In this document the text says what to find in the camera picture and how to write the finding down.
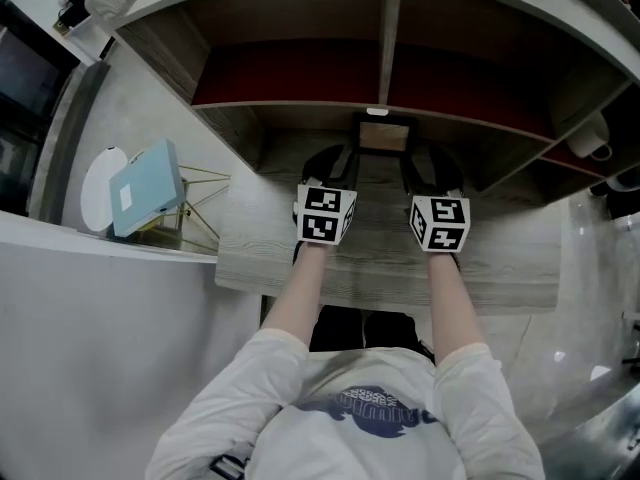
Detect white background table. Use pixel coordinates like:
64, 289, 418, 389
52, 7, 121, 64

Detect black framed picture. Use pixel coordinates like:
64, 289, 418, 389
351, 111, 419, 157

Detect person's white printed shirt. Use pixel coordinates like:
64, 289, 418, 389
144, 327, 546, 480

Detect person's black trousers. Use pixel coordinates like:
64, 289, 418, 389
309, 305, 421, 354

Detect person's left forearm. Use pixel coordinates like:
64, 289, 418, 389
259, 240, 334, 349

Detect white mug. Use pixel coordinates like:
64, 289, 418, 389
567, 112, 614, 162

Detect wooden shelf desk unit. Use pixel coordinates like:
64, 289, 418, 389
84, 0, 640, 314

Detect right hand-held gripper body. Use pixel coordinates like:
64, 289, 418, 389
408, 196, 472, 253

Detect black bag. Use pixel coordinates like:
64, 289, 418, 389
589, 167, 640, 219

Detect person's right forearm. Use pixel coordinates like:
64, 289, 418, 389
424, 250, 486, 367

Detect black cabinet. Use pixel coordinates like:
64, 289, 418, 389
0, 0, 69, 217

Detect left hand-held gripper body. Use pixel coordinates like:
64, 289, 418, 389
292, 180, 358, 246

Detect dark striped strap buckle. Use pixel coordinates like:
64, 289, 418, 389
209, 455, 251, 477

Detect white round disc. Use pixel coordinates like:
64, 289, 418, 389
79, 146, 130, 234

